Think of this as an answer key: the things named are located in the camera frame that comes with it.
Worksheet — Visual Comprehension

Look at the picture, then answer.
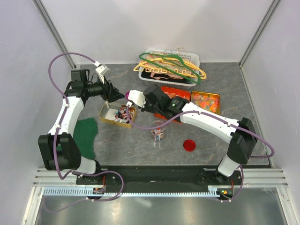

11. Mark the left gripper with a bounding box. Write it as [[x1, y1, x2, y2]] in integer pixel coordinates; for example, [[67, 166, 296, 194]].
[[84, 75, 124, 103]]

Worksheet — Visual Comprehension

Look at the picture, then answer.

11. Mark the purple plastic scoop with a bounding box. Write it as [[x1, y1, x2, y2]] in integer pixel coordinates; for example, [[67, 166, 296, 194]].
[[125, 91, 130, 100]]

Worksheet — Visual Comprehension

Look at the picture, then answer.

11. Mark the orange tray of lollipops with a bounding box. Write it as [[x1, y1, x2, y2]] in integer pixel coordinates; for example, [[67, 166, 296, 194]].
[[154, 87, 191, 120]]

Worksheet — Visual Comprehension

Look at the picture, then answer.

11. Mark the gold tin of candies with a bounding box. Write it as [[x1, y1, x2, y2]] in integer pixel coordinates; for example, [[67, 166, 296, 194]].
[[99, 102, 137, 128]]

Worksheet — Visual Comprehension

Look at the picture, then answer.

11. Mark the gold tin of gummies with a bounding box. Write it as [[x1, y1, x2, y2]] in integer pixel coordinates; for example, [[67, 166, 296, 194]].
[[190, 90, 221, 115]]

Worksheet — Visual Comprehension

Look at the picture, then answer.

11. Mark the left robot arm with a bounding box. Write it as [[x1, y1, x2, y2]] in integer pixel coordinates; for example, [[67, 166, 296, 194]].
[[38, 65, 125, 184]]

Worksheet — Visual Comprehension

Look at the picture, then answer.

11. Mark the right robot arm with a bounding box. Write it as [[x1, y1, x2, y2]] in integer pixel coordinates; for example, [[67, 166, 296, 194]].
[[136, 85, 257, 185]]

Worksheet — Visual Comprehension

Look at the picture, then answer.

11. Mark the black garment in basket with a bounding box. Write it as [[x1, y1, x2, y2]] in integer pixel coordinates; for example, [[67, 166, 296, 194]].
[[141, 71, 192, 84]]

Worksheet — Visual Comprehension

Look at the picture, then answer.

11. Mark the yellow clothes hanger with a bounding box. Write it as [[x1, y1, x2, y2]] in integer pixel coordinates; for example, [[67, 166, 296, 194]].
[[138, 55, 207, 80]]

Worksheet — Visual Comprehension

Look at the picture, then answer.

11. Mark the clear glass jar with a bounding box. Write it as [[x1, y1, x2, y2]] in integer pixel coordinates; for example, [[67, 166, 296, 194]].
[[151, 120, 165, 147]]

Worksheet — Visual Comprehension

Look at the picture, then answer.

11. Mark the white plastic basket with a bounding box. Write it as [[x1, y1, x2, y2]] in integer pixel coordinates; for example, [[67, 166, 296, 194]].
[[133, 49, 207, 90]]

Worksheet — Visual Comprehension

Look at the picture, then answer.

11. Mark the floral pink cloth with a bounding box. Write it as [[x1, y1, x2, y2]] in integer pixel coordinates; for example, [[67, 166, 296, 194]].
[[144, 54, 195, 80]]

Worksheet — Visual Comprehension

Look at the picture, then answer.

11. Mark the orange clothes hanger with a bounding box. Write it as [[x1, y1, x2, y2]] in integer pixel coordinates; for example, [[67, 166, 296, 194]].
[[133, 58, 207, 79]]

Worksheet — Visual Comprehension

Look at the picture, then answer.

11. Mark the green clothes hanger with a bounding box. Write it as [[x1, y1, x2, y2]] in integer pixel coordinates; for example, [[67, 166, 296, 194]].
[[138, 52, 202, 84]]

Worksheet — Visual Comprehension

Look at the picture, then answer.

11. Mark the green cloth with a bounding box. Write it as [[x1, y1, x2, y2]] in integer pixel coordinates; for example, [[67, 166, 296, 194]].
[[73, 118, 98, 160]]

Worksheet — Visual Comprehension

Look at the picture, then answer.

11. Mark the red jar lid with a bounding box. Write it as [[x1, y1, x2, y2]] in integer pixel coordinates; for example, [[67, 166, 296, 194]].
[[183, 139, 196, 152]]

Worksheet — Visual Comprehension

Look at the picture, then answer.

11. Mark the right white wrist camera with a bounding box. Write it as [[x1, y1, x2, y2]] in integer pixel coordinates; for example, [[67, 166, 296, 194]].
[[126, 90, 146, 108]]

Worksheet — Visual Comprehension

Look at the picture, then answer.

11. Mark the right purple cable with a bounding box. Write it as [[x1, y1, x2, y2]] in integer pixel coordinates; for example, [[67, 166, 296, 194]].
[[127, 106, 275, 203]]

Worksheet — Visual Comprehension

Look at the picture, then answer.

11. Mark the purple cable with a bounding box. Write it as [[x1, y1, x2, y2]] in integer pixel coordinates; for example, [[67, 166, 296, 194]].
[[127, 106, 275, 203], [42, 52, 124, 213]]

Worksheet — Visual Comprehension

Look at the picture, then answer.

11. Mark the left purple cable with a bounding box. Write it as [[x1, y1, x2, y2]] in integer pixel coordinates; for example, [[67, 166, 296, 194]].
[[42, 52, 124, 213]]

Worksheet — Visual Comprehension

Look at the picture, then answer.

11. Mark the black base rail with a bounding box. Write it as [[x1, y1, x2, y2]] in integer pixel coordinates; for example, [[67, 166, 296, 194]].
[[75, 164, 244, 188]]

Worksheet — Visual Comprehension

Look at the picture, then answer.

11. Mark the grey cable duct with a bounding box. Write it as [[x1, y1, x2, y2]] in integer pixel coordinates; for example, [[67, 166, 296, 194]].
[[43, 187, 221, 197]]

